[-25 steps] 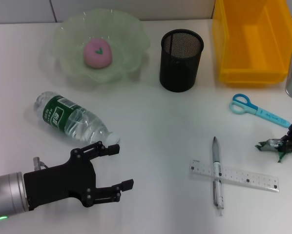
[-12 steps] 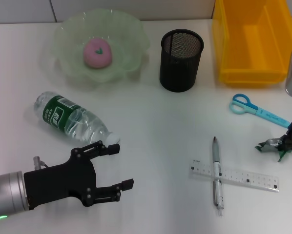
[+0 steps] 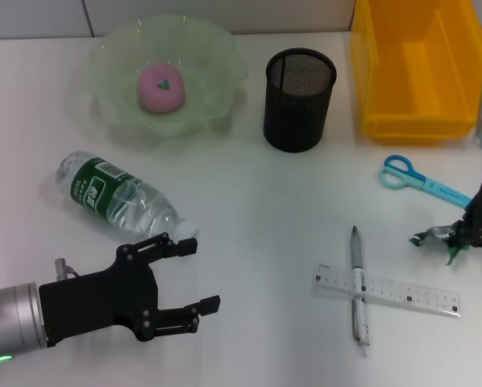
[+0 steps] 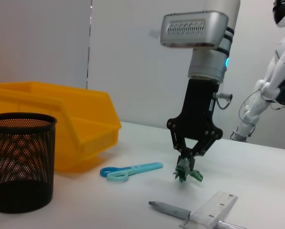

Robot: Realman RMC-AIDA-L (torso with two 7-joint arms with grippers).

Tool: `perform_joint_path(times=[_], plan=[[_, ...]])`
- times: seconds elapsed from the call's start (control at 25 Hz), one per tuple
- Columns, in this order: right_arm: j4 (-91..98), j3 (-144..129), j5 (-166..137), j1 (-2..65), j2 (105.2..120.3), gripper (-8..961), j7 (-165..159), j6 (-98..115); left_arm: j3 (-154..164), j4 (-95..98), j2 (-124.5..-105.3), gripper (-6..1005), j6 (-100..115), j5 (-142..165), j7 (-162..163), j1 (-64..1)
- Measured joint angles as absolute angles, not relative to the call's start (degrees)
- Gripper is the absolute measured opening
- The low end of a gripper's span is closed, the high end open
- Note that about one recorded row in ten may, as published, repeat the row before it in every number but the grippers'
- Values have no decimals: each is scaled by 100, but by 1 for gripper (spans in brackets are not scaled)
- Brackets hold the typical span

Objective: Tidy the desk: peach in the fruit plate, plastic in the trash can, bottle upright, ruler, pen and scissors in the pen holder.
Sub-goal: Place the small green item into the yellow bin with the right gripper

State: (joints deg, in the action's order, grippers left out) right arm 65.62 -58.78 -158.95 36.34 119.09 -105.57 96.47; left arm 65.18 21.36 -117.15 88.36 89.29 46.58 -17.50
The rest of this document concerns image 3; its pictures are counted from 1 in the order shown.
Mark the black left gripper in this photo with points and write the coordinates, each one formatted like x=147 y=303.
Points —
x=100 y=300

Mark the green plastic wrapper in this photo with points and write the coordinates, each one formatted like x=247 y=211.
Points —
x=430 y=235

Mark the clear green-label water bottle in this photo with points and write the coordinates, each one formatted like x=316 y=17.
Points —
x=104 y=189

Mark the pink toy peach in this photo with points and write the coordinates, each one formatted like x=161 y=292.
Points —
x=160 y=98

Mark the blue scissors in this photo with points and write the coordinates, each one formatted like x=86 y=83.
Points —
x=438 y=188

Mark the clear plastic ruler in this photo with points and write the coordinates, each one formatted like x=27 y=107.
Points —
x=410 y=296

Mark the grey white pen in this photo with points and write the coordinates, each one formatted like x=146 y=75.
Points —
x=358 y=280

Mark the black mesh pen holder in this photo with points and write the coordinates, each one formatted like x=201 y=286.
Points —
x=297 y=117

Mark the translucent green fruit bowl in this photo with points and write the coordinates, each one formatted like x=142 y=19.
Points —
x=209 y=52

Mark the yellow plastic bin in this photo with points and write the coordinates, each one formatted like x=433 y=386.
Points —
x=422 y=119

